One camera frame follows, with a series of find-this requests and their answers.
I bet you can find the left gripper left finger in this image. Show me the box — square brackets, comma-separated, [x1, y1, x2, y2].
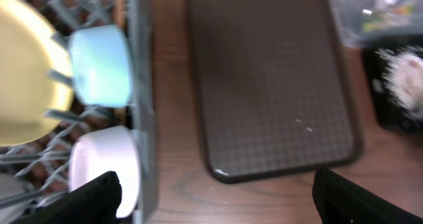
[15, 171, 122, 224]

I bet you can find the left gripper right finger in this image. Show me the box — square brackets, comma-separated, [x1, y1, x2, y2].
[312, 169, 422, 224]

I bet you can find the white round bowl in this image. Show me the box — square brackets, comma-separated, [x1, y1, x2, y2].
[68, 126, 141, 218]

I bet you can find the light blue bowl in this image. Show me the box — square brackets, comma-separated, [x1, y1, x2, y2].
[67, 24, 134, 108]

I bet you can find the pile of rice leftovers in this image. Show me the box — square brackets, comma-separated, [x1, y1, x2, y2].
[376, 46, 422, 119]

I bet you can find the black rectangular waste tray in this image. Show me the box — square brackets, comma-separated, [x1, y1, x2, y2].
[362, 35, 422, 133]

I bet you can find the yellow round plate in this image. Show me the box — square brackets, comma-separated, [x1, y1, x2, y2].
[1, 0, 73, 147]

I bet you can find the clear plastic waste bin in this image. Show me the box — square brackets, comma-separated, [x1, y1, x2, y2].
[328, 0, 422, 48]

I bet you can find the green orange snack wrapper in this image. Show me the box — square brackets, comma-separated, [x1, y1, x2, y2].
[361, 6, 414, 32]

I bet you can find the grey plastic dishwasher rack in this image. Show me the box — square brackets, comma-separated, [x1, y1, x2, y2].
[1, 0, 158, 224]

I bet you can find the dark brown serving tray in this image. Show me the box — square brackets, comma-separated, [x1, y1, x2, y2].
[186, 0, 363, 184]

